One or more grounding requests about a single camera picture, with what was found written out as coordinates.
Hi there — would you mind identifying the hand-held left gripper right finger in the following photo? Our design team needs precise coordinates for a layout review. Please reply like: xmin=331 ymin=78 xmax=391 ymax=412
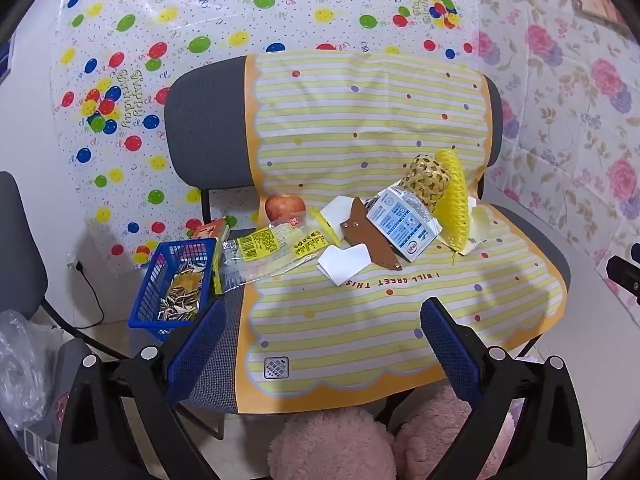
xmin=419 ymin=296 xmax=586 ymax=480

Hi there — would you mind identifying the yellow striped dotted cloth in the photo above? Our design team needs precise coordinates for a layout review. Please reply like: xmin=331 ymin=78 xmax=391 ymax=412
xmin=235 ymin=51 xmax=568 ymax=415

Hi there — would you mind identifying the floral printed wall sheet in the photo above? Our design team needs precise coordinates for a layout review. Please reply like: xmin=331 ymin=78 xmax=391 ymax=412
xmin=470 ymin=0 xmax=640 ymax=311

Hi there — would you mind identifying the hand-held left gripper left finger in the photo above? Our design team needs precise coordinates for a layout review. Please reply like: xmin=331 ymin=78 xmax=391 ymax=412
xmin=57 ymin=299 xmax=228 ymax=480

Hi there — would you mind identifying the woven bamboo basket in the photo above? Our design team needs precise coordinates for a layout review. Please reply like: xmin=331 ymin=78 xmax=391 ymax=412
xmin=402 ymin=154 xmax=453 ymax=211

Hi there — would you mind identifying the clear plastic bag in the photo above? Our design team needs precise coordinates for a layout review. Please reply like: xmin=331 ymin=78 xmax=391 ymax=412
xmin=0 ymin=310 xmax=66 ymax=431

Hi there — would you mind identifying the white and blue milk carton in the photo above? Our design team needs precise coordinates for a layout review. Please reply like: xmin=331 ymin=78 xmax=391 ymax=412
xmin=366 ymin=185 xmax=443 ymax=263

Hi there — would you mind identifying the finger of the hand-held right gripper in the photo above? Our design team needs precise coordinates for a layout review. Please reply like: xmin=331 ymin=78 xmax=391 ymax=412
xmin=606 ymin=254 xmax=640 ymax=307

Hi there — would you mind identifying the balloon printed plastic sheet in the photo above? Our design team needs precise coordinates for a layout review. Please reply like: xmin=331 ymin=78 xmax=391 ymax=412
xmin=47 ymin=0 xmax=481 ymax=281

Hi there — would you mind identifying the blue wall poster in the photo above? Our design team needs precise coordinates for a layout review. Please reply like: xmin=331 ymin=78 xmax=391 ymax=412
xmin=0 ymin=30 xmax=13 ymax=91

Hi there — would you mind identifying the red apple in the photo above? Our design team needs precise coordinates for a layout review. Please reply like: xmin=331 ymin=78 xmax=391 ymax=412
xmin=264 ymin=194 xmax=307 ymax=223

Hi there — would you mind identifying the blue plastic basket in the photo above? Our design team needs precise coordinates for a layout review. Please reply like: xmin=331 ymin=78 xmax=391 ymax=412
xmin=128 ymin=238 xmax=218 ymax=343

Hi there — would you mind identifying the brown leather piece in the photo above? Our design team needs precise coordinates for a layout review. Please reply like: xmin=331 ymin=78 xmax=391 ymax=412
xmin=340 ymin=197 xmax=403 ymax=273

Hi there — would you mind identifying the yellow foam fruit net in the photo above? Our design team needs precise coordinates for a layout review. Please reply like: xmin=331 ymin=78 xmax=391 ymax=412
xmin=432 ymin=147 xmax=473 ymax=253

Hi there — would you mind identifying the clear wrapper with yellow label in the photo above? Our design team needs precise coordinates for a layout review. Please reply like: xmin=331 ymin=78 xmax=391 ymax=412
xmin=220 ymin=225 xmax=301 ymax=293

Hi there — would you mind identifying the yellow snack wrapper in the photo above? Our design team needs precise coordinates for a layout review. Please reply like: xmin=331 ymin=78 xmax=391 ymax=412
xmin=292 ymin=227 xmax=333 ymax=261

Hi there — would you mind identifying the grey office chair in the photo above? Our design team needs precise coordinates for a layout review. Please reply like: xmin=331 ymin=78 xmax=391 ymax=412
xmin=164 ymin=52 xmax=572 ymax=441

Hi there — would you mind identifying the grey side chair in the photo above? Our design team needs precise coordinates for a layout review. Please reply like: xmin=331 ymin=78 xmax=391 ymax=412
xmin=0 ymin=170 xmax=131 ymax=361

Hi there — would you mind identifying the white paper sheet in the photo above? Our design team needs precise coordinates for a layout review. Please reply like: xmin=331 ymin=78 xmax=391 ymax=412
xmin=312 ymin=197 xmax=358 ymax=248

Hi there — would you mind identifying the black power cable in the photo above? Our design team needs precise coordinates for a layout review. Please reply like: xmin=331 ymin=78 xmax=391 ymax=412
xmin=67 ymin=252 xmax=106 ymax=328

